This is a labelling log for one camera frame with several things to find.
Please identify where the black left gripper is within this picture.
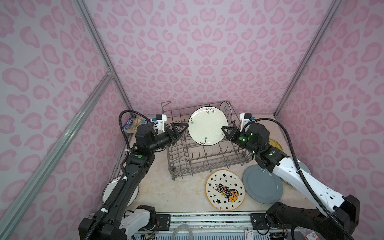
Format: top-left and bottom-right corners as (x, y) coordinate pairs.
(148, 123), (188, 154)

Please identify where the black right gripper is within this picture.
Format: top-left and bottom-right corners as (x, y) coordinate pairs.
(221, 125), (261, 155)

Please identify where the cream floral plate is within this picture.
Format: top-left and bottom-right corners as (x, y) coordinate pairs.
(188, 106), (228, 146)

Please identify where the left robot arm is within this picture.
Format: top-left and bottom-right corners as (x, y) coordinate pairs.
(79, 123), (189, 240)

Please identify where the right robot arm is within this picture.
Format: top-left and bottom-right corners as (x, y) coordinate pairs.
(222, 121), (360, 240)

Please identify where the colourful book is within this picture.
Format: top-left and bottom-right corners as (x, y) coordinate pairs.
(123, 118), (151, 134)

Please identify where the green bamboo woven tray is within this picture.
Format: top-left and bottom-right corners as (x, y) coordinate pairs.
(270, 139), (284, 151)

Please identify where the cat and stars plate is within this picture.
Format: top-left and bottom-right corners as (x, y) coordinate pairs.
(206, 170), (246, 212)

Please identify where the grey-blue plate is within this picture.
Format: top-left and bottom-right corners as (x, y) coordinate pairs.
(243, 165), (284, 205)

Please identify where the pale green plate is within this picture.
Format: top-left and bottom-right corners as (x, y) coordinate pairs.
(297, 160), (312, 176)

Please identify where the white plate orange sunburst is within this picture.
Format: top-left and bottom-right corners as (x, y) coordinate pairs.
(101, 174), (140, 208)

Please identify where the clear tubing loop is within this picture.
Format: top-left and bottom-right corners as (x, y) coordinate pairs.
(170, 224), (195, 240)

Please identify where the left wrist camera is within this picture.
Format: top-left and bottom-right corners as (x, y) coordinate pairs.
(151, 114), (167, 134)

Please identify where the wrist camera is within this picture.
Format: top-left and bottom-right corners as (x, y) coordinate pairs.
(239, 113), (255, 132)
(151, 114), (167, 134)

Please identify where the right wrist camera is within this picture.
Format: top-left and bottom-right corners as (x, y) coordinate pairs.
(239, 113), (255, 132)

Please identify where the grey wire dish rack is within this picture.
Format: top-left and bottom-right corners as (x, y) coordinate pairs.
(161, 101), (252, 180)

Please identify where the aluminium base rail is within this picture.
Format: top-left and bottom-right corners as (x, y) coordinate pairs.
(86, 209), (331, 240)

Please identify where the grey metal frame post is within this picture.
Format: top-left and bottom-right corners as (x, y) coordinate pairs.
(73, 0), (132, 110)

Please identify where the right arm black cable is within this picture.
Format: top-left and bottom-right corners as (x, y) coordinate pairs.
(250, 117), (356, 240)

